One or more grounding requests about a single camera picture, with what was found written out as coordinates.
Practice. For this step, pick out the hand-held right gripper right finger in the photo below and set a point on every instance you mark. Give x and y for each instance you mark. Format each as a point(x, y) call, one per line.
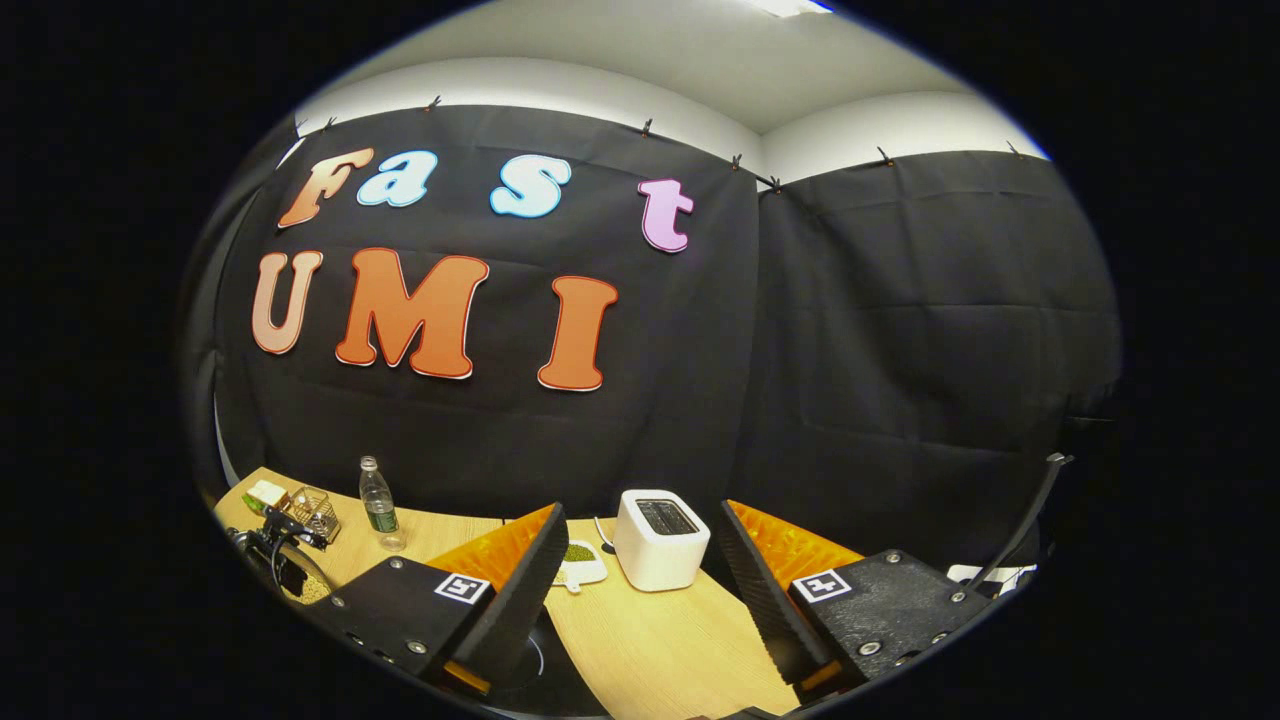
point(770, 610)

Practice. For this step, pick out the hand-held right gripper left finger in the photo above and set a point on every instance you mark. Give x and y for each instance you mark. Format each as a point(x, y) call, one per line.
point(510, 620)

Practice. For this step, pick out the sandwich with lettuce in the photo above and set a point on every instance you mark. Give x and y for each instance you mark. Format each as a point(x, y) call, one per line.
point(266, 496)

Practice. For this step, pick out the white divided dish with beans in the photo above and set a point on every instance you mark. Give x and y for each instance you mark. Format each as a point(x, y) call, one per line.
point(582, 562)

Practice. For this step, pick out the clear plastic water bottle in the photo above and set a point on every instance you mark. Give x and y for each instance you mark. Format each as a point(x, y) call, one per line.
point(380, 510)

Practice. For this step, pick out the white toaster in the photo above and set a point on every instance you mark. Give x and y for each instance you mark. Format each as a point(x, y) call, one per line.
point(660, 550)

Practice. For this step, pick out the white flat object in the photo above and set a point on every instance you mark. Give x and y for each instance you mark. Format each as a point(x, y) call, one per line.
point(995, 578)

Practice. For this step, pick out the thin black slanted bar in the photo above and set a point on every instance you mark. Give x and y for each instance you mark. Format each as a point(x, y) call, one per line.
point(1020, 520)

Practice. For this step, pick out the black backdrop cloth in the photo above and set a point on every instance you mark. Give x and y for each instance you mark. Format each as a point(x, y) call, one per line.
point(850, 350)

